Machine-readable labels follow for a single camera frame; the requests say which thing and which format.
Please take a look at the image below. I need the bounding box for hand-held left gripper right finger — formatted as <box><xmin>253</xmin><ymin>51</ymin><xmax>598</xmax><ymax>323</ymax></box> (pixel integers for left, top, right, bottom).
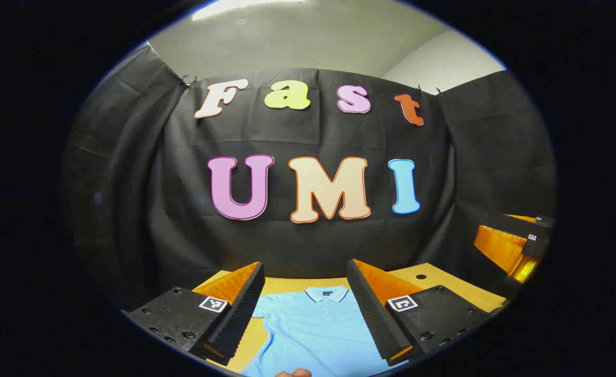
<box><xmin>346</xmin><ymin>259</ymin><xmax>497</xmax><ymax>367</ymax></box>

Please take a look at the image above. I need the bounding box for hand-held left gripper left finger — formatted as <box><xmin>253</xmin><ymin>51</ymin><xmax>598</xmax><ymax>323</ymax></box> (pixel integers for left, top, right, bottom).
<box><xmin>122</xmin><ymin>261</ymin><xmax>266</xmax><ymax>366</ymax></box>

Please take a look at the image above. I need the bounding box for light blue T-shirt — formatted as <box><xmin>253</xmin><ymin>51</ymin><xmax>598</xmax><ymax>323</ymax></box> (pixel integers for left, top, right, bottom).
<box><xmin>239</xmin><ymin>285</ymin><xmax>395</xmax><ymax>377</ymax></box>

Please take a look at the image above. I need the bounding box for black backdrop cloth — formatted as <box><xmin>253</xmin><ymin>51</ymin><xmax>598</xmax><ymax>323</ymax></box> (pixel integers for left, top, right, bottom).
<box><xmin>62</xmin><ymin>42</ymin><xmax>557</xmax><ymax>315</ymax></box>

